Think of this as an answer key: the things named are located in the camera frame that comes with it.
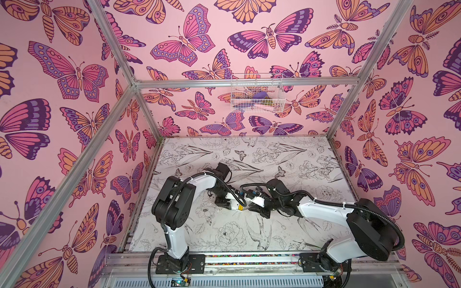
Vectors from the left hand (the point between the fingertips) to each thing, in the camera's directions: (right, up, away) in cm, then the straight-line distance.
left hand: (231, 198), depth 92 cm
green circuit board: (-21, -29, -20) cm, 41 cm away
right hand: (+9, 0, -8) cm, 13 cm away
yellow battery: (+5, -4, -5) cm, 7 cm away
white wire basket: (+6, +59, +4) cm, 59 cm away
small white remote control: (+1, -3, +3) cm, 5 cm away
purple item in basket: (+16, +54, +3) cm, 57 cm away
